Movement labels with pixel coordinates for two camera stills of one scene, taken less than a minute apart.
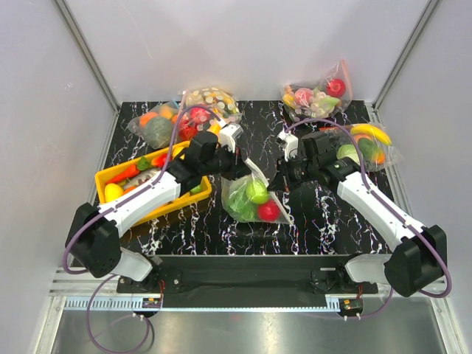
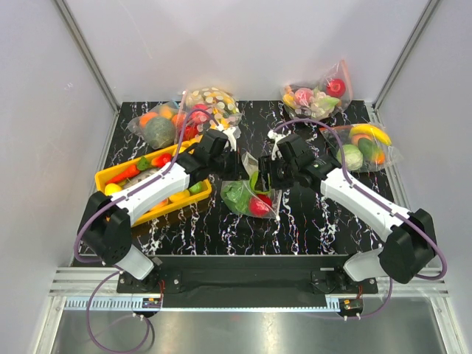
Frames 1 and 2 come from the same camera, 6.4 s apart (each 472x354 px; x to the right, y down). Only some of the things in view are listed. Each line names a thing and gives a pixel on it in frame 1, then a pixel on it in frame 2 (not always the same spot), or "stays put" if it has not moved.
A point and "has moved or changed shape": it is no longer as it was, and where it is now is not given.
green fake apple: x=257 y=192 -> x=254 y=179
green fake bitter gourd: x=196 y=189 stays put
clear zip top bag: x=245 y=198 has moved or changed shape
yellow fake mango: x=112 y=192 stays put
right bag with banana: x=377 y=147 stays put
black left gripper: x=237 y=167 stays put
